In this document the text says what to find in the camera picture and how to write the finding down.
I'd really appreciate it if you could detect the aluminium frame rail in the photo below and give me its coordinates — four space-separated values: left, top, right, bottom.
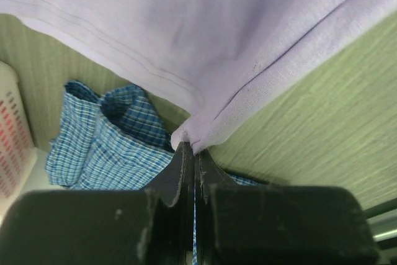
364 199 396 241

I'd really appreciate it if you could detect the white plastic basket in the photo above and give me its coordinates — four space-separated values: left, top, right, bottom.
0 60 38 200

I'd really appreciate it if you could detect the blue checkered shirt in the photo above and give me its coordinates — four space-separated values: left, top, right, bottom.
43 79 267 265

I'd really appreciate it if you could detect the purple t shirt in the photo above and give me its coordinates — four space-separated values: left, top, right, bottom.
1 0 396 152

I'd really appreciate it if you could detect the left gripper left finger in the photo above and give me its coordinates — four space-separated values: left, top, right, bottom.
1 143 194 264

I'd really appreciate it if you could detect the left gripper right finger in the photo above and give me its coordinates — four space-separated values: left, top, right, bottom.
195 151 379 264

